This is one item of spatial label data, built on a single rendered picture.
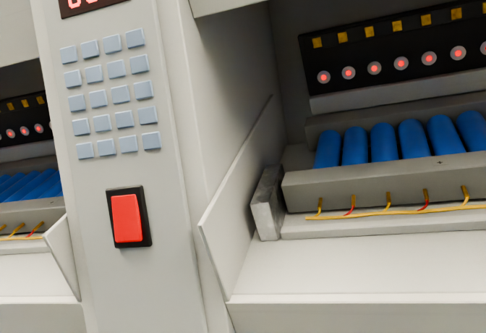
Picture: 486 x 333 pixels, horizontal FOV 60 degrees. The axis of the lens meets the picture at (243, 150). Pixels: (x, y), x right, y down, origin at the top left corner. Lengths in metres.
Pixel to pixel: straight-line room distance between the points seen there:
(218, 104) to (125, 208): 0.08
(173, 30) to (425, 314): 0.18
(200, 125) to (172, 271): 0.08
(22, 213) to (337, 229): 0.26
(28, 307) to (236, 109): 0.19
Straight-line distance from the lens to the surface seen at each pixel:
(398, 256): 0.24
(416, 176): 0.27
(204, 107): 0.23
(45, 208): 0.37
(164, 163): 0.23
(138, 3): 0.24
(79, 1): 0.26
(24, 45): 0.31
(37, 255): 0.37
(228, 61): 0.28
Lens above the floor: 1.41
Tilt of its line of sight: 3 degrees down
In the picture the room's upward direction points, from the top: 8 degrees counter-clockwise
